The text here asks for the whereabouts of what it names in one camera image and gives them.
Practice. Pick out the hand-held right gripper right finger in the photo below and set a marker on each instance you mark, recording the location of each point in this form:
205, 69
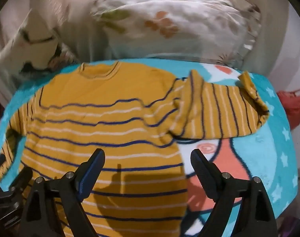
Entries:
200, 164

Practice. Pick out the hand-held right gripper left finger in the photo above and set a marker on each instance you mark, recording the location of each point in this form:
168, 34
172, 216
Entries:
87, 177

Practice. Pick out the yellow striped shirt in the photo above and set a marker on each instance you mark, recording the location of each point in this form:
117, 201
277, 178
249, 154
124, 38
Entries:
90, 91

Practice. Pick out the blue printed blanket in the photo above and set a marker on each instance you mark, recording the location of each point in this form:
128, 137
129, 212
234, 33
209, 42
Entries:
263, 153

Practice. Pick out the red cloth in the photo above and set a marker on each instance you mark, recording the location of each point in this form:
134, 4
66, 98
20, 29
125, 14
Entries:
294, 103

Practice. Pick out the white floral pillow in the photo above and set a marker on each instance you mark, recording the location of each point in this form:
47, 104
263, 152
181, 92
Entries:
24, 51

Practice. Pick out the white leaf print pillow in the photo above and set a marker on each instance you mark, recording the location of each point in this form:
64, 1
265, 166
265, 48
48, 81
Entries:
189, 42

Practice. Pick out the white curtain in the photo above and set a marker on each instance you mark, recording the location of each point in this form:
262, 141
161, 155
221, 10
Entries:
88, 37

